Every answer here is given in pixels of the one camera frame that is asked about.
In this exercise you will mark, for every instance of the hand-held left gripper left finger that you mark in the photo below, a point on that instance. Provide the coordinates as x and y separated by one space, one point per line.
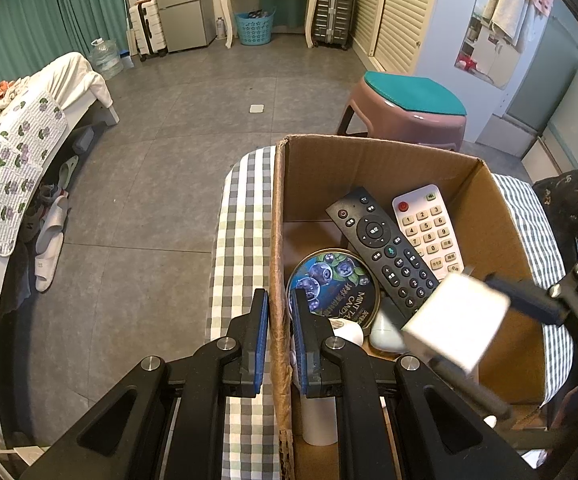
259 350

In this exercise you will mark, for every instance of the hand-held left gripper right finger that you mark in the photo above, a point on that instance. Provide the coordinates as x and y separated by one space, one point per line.
303 355

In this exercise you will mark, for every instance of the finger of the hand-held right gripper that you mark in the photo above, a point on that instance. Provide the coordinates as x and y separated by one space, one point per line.
534 305
474 390

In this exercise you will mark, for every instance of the white cylindrical bottle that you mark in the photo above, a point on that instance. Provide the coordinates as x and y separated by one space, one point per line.
319 420

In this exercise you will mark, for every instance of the white cube adapter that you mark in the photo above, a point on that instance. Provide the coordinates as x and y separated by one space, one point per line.
449 320

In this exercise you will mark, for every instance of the round blueberry print candy tin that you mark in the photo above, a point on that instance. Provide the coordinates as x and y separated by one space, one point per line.
334 280

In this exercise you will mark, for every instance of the brown cardboard box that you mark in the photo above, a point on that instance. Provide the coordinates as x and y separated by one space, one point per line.
499 230

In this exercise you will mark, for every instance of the pale green oval object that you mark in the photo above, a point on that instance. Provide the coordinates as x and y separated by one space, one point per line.
386 330

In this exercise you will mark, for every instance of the white remote control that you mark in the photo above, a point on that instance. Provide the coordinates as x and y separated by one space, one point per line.
429 230

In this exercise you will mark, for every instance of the black remote control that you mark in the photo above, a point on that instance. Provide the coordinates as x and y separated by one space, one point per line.
384 250

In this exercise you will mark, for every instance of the dark floral cloth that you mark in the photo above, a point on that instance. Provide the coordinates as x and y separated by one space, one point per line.
574 210

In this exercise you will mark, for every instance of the grey white checkered tablecloth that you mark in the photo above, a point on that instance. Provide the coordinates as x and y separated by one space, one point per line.
244 240

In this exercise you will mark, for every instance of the pink plastic stool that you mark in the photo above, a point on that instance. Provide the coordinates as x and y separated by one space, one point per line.
409 127

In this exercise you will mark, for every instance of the white slipper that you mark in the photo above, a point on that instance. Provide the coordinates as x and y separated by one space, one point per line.
49 265
55 217

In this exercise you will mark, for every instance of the small white floor square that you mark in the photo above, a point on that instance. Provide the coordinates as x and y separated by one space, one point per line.
256 108

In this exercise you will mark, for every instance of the teal seat cushion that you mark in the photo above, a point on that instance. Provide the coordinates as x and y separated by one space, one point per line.
414 92

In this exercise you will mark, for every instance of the pale green slipper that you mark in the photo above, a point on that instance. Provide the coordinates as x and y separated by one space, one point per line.
68 171

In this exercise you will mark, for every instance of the grey storage box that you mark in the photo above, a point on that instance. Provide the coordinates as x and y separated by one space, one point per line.
84 139

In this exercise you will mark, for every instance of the white floral print blanket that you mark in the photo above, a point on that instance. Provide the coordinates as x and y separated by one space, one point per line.
9 160

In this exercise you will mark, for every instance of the blue plastic basket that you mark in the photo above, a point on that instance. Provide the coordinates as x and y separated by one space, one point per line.
255 29

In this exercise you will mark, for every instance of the small grey gas canister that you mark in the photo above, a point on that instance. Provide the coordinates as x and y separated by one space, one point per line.
221 29

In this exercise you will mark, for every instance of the cream louvered closet doors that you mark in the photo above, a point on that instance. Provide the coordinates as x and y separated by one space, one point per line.
399 10

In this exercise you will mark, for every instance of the clear plastic water jug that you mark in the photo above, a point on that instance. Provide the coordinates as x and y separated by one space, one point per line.
106 59

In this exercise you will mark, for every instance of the white suitcase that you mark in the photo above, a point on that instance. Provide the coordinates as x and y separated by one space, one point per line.
149 30

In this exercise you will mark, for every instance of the silver mini fridge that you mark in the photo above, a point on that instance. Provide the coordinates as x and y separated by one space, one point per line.
185 15

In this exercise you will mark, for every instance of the silver ribbed suitcase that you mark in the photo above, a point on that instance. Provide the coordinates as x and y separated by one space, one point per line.
333 12

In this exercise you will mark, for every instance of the orange cloth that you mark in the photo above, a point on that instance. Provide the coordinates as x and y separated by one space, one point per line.
5 88

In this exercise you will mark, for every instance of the green curtain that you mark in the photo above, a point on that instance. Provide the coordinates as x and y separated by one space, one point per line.
29 15

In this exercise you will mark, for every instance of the wall mirror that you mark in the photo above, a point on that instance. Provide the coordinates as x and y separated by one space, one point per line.
504 25

